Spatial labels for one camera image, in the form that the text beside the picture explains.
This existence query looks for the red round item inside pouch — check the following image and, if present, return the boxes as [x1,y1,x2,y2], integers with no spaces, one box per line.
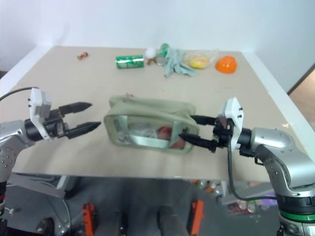
[157,125,186,149]

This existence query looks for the crumpled silver item inside pouch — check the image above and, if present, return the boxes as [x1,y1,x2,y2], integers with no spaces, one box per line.
[116,122,158,144]

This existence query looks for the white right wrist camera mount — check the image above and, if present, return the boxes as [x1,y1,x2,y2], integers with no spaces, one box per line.
[218,96,246,150]

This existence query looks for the clear bag with yellow item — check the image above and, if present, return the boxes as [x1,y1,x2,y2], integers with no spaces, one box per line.
[184,49,220,70]

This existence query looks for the orange plastic bowl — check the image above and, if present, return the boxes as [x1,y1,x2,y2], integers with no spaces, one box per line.
[215,55,239,75]

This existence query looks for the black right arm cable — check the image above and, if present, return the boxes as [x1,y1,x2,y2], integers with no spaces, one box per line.
[226,137,278,202]

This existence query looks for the green soda can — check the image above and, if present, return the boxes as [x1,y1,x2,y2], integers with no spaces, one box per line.
[115,55,145,70]

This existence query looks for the grey-green cloth gloves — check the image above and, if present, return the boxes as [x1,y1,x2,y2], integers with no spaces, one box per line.
[163,48,199,79]

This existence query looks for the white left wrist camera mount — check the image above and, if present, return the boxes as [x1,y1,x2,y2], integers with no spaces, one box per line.
[28,88,54,142]

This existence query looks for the silver robot body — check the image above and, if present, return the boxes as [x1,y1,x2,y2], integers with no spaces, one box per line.
[6,172,72,236]

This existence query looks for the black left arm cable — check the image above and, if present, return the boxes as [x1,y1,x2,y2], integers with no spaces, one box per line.
[0,87,40,101]

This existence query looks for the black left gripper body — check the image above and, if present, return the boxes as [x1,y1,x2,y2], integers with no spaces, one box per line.
[44,108,71,141]

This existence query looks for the green pouch with clear window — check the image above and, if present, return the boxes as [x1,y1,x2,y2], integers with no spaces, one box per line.
[103,94,200,156]

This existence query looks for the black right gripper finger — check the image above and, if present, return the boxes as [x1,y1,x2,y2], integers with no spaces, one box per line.
[179,133,218,153]
[190,114,218,126]

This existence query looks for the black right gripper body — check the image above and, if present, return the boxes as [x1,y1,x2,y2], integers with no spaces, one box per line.
[211,117,234,153]

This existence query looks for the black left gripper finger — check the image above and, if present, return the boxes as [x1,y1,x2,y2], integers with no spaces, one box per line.
[66,121,102,139]
[59,101,94,117]

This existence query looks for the brown wooden furniture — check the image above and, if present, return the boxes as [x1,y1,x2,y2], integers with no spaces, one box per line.
[287,64,315,112]

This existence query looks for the clear bottle with green label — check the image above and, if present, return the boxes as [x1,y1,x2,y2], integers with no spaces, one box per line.
[157,43,171,66]

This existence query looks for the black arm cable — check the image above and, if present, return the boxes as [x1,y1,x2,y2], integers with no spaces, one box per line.
[226,137,278,202]
[0,87,40,101]

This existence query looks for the pile of cans on floor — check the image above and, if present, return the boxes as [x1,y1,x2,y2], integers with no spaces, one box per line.
[191,180,279,216]

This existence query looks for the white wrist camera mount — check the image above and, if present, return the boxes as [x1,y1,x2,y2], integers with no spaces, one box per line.
[218,96,246,150]
[28,88,54,142]

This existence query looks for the white round ball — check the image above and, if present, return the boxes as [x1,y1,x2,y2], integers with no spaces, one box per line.
[144,47,157,59]

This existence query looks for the orange clamp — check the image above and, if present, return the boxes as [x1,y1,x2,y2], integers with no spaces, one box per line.
[190,200,205,235]
[82,202,96,236]

